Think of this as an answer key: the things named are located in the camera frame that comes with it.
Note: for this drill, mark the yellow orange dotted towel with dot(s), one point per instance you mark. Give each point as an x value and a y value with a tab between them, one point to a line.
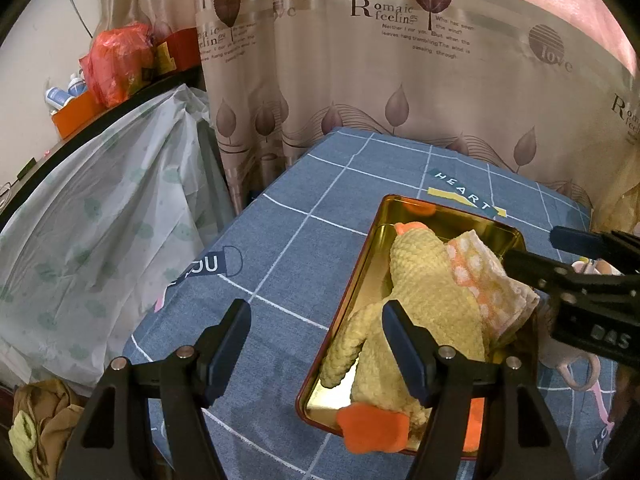
480	270

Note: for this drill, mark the brown crumpled clothes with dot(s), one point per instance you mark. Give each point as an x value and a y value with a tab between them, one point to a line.
55	410

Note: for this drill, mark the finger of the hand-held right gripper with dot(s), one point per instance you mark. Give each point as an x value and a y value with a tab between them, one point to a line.
530	266
575	241

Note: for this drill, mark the small white bottle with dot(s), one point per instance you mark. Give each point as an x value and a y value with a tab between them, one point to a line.
77	85

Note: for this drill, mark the kraft paper food bag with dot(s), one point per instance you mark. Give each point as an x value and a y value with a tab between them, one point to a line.
620	195

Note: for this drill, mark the beige leaf print curtain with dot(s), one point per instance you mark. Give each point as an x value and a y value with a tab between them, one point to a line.
350	85

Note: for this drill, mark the pink mug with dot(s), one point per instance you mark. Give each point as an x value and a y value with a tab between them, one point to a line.
550	355

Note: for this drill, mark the gold metal tray red outside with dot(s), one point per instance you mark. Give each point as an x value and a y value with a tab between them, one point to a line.
395	215

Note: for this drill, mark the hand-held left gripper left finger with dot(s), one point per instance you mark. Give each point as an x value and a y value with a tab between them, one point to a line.
227	355

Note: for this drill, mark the red plastic bag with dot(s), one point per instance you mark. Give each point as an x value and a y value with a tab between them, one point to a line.
115	65

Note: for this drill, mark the white blue bottle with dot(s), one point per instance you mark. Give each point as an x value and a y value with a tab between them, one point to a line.
55	97

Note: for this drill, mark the red orange box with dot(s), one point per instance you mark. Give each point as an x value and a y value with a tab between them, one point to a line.
182	50

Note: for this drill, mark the yellow green cloth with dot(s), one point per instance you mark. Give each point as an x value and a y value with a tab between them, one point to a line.
22	435

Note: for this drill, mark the orange storage box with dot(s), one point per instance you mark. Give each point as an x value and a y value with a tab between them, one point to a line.
75	117

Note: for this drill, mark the blue grid bedsheet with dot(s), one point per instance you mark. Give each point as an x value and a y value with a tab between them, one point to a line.
300	200

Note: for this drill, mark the yellow knitted duck plush toy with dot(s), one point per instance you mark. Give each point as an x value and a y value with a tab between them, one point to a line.
425	270

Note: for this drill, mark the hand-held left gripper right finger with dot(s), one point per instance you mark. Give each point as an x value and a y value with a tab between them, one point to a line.
405	355

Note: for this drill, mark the white green print plastic cover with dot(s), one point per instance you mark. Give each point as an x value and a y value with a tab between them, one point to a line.
100	210

